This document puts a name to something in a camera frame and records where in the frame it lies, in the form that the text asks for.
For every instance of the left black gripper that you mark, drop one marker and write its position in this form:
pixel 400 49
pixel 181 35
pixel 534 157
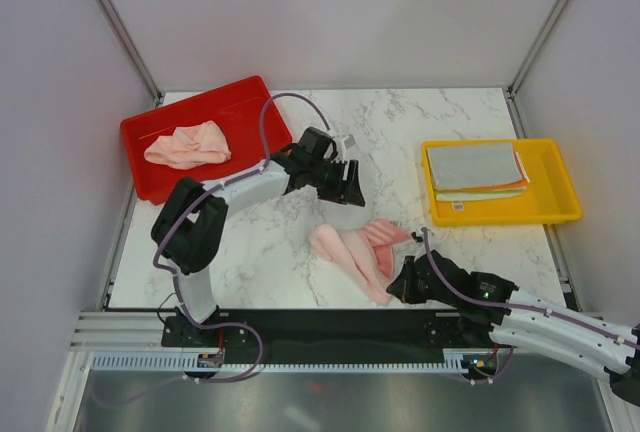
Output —
pixel 348 192

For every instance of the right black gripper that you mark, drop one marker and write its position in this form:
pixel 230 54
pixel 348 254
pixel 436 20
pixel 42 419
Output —
pixel 402 286

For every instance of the pink striped towel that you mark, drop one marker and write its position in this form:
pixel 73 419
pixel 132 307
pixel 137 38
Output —
pixel 364 254

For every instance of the mint green towel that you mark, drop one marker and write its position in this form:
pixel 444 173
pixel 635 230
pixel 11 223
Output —
pixel 480 195

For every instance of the grey towel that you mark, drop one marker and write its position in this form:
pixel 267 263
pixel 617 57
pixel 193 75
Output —
pixel 437 155

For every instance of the cream orange-dotted towel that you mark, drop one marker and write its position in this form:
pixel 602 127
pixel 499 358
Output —
pixel 484 171

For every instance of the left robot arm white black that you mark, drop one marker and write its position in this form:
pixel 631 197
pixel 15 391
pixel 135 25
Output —
pixel 189 228

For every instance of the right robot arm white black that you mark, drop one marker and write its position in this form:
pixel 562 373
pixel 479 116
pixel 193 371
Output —
pixel 511 316

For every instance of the red plastic bin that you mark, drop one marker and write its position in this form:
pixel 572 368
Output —
pixel 234 107

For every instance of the plain peach towel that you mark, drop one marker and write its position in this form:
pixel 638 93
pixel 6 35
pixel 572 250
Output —
pixel 190 147

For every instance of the yellow plastic bin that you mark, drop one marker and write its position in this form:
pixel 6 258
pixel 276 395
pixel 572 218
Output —
pixel 549 197

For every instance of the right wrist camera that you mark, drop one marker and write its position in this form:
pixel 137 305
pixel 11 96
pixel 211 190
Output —
pixel 423 236

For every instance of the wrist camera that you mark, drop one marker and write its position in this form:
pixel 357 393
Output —
pixel 341 147
pixel 423 236

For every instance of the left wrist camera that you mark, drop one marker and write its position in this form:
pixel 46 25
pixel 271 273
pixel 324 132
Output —
pixel 341 147

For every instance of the white slotted cable duct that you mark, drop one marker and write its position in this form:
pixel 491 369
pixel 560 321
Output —
pixel 194 362

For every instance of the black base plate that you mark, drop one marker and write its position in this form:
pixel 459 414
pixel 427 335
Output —
pixel 327 335

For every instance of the right aluminium frame post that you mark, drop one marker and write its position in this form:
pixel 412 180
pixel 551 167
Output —
pixel 545 32

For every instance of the aluminium frame post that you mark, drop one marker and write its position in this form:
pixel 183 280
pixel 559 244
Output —
pixel 124 38
pixel 545 32

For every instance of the left aluminium frame post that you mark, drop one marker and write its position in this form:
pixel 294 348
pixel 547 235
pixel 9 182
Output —
pixel 124 38

